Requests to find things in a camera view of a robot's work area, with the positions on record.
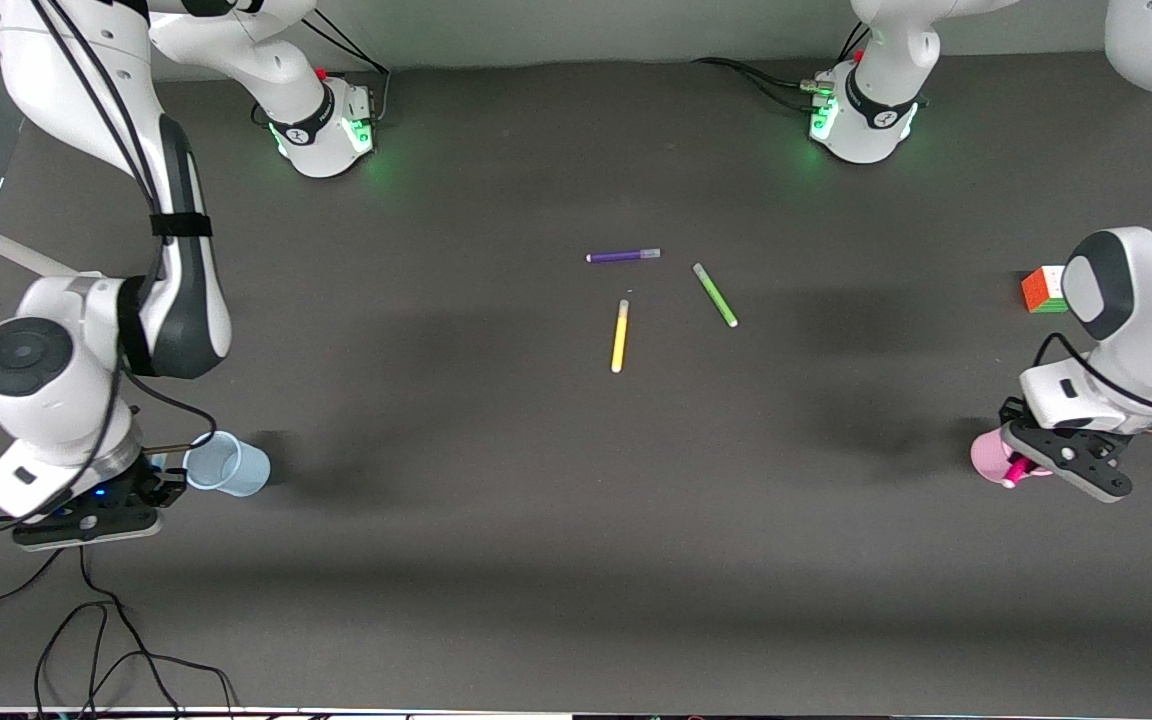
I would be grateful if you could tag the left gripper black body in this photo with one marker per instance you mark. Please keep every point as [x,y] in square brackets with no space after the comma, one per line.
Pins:
[1015,414]

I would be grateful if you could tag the pink marker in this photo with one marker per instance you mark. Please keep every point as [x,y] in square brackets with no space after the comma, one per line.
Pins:
[1014,474]

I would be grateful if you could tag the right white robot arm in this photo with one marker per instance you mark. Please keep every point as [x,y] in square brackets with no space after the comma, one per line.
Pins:
[36,390]

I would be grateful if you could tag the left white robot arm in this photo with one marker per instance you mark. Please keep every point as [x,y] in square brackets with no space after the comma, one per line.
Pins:
[1146,300]

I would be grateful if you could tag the pink plastic cup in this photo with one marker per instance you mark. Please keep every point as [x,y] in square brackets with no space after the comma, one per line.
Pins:
[986,455]

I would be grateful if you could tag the light blue plastic cup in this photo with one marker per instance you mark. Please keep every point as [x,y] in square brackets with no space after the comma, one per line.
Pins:
[241,470]

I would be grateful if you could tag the rubik's cube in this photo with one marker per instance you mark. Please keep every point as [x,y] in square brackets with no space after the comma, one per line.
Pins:
[1041,290]

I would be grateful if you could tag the green marker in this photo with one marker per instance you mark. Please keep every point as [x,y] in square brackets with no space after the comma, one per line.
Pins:
[714,294]

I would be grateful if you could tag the yellow marker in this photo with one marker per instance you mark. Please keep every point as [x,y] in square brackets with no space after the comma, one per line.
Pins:
[620,340]

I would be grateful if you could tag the purple marker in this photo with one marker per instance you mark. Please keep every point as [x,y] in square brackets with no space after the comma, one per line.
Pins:
[621,256]

